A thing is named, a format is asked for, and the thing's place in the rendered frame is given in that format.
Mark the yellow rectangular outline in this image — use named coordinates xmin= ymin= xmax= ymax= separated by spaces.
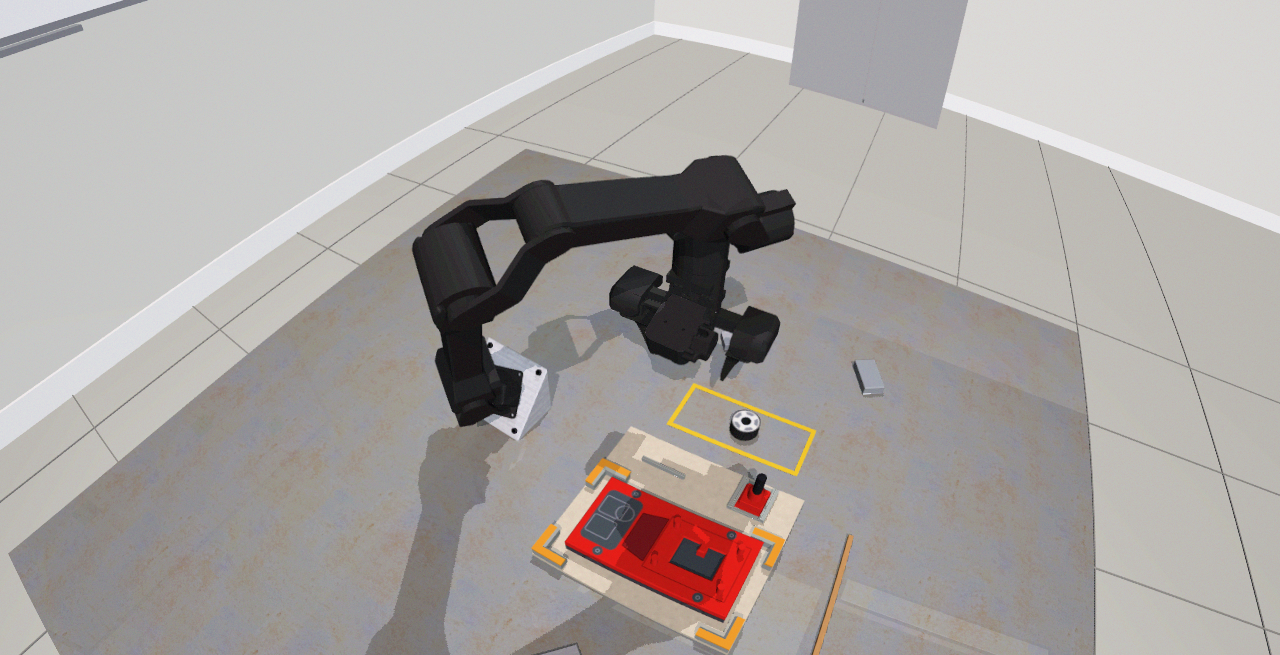
xmin=666 ymin=384 xmax=817 ymax=476

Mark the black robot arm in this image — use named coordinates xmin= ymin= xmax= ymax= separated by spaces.
xmin=412 ymin=155 xmax=796 ymax=427

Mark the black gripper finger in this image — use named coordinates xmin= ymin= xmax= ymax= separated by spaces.
xmin=620 ymin=307 xmax=657 ymax=342
xmin=721 ymin=349 xmax=751 ymax=381

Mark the red flat base plate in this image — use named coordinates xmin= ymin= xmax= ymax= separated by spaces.
xmin=564 ymin=477 xmax=763 ymax=623

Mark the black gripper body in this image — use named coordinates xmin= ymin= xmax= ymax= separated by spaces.
xmin=609 ymin=258 xmax=780 ymax=363

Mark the black tyre with grey rim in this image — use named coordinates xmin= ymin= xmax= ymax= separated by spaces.
xmin=730 ymin=409 xmax=762 ymax=441

